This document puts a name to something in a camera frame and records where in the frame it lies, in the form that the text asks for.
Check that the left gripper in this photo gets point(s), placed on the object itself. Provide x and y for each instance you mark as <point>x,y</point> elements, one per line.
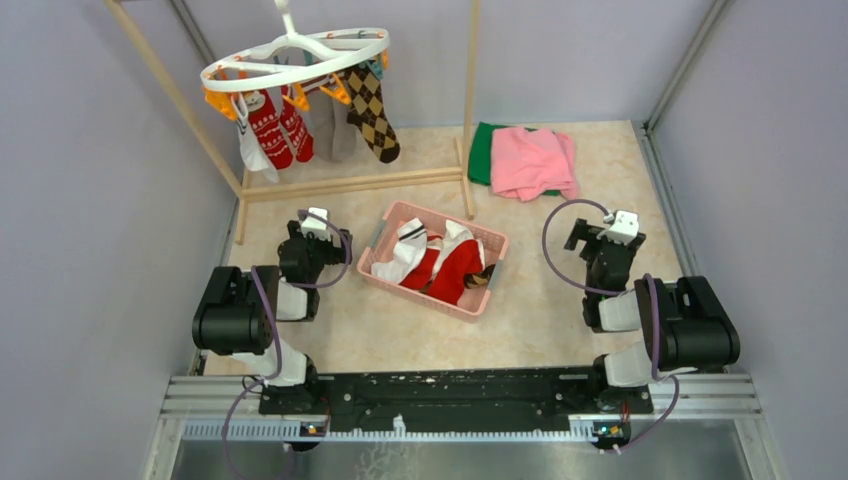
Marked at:
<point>335,254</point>

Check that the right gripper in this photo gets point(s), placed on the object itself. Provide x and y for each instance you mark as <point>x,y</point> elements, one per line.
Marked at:
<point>586,232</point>

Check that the grey sock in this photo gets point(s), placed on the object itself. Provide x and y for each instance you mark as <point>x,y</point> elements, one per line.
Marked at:
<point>334,139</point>

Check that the red patterned sock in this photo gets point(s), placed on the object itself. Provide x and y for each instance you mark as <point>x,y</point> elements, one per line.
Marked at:
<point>264,120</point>
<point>298,140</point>

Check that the brown argyle sock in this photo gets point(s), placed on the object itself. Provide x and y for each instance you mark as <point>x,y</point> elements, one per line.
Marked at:
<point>367,114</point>

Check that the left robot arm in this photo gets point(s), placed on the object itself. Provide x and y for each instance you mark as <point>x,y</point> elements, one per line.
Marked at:
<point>240,312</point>

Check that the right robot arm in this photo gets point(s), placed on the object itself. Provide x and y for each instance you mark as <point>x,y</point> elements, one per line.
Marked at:
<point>683,326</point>

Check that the white round clip hanger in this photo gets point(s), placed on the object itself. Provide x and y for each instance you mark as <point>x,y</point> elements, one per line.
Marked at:
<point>294,57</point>

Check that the wooden drying rack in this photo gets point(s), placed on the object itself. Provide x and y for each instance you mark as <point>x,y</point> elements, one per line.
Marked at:
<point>241,187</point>

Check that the white black-striped sock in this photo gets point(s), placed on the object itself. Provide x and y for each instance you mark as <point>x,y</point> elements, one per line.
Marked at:
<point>407,253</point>

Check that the white hanging sock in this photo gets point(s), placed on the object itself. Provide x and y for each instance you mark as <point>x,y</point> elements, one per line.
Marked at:
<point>252,154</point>

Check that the pink cloth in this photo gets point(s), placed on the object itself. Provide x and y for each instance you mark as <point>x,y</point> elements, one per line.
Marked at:
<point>528,163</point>

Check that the red white sock in basket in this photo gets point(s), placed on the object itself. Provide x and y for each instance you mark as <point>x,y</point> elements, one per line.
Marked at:
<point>451,259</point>

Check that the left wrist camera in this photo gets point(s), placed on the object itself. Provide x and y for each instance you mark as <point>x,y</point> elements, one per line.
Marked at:
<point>315,222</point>

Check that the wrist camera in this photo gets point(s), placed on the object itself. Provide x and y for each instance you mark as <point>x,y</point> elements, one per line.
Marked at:
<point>621,227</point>
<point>315,222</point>

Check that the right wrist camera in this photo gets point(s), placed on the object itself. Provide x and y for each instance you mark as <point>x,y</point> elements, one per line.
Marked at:
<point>621,227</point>

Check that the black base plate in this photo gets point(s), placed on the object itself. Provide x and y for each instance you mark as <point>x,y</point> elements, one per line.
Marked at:
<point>464,401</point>

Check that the aluminium frame rail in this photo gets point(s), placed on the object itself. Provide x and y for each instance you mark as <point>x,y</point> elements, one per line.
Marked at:
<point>703,426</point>

